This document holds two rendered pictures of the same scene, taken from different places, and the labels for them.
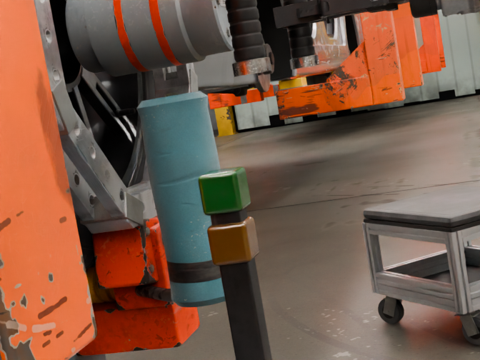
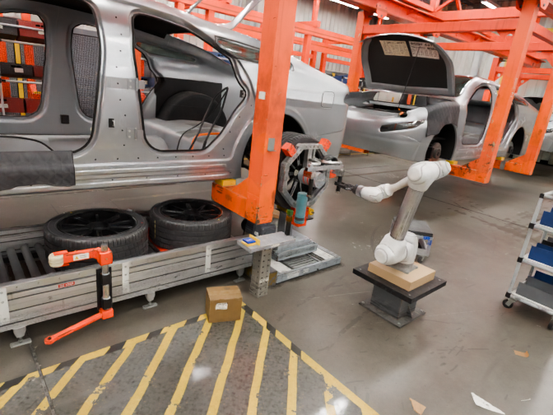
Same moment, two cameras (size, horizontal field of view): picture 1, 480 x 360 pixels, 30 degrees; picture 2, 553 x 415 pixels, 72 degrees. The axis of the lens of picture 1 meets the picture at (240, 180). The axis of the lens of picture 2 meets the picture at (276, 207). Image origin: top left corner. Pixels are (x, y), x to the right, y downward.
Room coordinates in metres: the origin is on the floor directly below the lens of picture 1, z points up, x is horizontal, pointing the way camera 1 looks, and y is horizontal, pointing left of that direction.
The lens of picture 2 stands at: (-1.51, -1.37, 1.55)
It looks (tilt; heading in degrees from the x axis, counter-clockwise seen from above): 18 degrees down; 33
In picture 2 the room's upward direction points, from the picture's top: 7 degrees clockwise
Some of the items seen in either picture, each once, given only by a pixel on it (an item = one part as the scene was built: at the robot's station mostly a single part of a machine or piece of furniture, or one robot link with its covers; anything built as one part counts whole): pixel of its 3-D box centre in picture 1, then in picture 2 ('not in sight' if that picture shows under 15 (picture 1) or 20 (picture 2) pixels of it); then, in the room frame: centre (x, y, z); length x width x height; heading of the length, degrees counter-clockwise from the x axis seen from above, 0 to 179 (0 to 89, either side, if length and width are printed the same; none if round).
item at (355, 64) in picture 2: not in sight; (363, 84); (5.51, 1.52, 1.75); 0.68 x 0.16 x 2.46; 74
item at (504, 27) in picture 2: not in sight; (428, 36); (5.21, 0.45, 2.55); 2.58 x 0.12 x 0.40; 74
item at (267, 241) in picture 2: not in sight; (267, 241); (0.67, 0.07, 0.44); 0.43 x 0.17 x 0.03; 164
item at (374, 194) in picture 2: not in sight; (373, 194); (1.29, -0.46, 0.83); 0.16 x 0.13 x 0.11; 74
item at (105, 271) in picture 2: not in sight; (105, 282); (-0.34, 0.55, 0.30); 0.09 x 0.05 x 0.50; 164
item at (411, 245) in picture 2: not in sight; (405, 246); (1.20, -0.80, 0.53); 0.18 x 0.16 x 0.22; 164
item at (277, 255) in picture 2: not in sight; (285, 244); (1.34, 0.30, 0.13); 0.50 x 0.36 x 0.10; 164
